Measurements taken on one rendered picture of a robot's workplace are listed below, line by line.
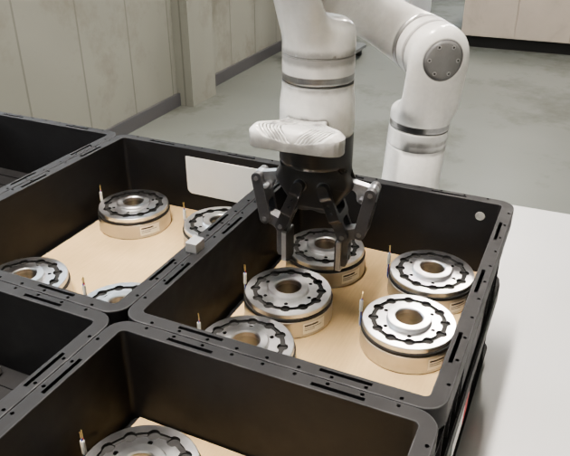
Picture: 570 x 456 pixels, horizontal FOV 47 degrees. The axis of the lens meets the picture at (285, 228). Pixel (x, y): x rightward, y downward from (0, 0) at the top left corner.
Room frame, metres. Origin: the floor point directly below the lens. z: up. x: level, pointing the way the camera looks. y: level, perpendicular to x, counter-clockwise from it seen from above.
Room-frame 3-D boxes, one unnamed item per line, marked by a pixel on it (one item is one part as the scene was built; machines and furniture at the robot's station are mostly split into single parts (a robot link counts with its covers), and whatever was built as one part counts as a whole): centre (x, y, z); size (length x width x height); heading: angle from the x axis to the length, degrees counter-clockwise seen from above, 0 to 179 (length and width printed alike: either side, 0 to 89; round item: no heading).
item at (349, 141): (0.62, -0.03, 1.02); 0.08 x 0.08 x 0.09
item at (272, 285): (0.64, 0.00, 0.86); 0.05 x 0.05 x 0.01
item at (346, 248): (0.61, -0.07, 0.94); 0.03 x 0.01 x 0.05; 69
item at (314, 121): (0.61, -0.03, 1.09); 0.11 x 0.09 x 0.06; 159
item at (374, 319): (0.58, -0.13, 0.86); 0.10 x 0.10 x 0.01
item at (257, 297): (0.64, 0.00, 0.86); 0.10 x 0.10 x 0.01
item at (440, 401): (0.61, -0.07, 0.92); 0.40 x 0.30 x 0.02; 155
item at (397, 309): (0.58, -0.13, 0.86); 0.05 x 0.05 x 0.01
